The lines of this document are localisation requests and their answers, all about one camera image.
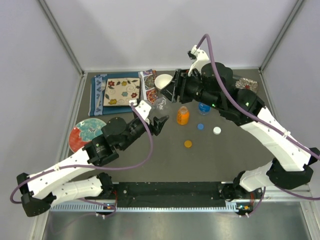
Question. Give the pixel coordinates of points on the orange bottle cap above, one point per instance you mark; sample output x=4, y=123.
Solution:
x=188, y=143

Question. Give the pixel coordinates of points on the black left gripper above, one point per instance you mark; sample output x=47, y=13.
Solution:
x=158, y=124

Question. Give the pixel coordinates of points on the red teal round plate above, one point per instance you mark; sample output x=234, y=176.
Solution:
x=84, y=132

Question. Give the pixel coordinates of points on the cream floral square plate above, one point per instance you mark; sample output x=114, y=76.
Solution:
x=119, y=91

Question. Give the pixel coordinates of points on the cream ceramic bowl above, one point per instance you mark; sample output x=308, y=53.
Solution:
x=161, y=81

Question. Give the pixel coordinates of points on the dark floral square plate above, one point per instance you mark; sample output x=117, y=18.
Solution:
x=246, y=83

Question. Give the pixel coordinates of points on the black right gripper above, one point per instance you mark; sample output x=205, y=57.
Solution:
x=178, y=86

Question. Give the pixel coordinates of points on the grey cable duct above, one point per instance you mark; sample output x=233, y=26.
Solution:
x=80, y=206

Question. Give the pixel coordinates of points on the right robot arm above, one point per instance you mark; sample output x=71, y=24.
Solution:
x=291, y=165

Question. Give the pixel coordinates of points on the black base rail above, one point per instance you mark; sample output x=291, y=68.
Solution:
x=173, y=194

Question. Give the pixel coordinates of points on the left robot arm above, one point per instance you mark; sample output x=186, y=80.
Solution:
x=55, y=185

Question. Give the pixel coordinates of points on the blue label water bottle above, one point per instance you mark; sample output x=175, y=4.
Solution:
x=203, y=109

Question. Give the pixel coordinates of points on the orange juice bottle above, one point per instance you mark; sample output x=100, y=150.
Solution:
x=183, y=116

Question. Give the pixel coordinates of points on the blue patterned placemat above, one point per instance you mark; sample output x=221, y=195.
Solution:
x=148, y=91

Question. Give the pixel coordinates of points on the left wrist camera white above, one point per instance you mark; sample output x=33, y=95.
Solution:
x=141, y=108

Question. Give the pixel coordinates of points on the small red cap bottle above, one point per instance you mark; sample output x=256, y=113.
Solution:
x=160, y=108

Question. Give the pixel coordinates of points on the white bottle cap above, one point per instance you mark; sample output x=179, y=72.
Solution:
x=217, y=130

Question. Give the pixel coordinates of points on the blue bottle cap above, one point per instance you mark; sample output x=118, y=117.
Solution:
x=200, y=126

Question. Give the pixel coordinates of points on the silver fork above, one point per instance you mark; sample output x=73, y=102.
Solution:
x=102, y=88

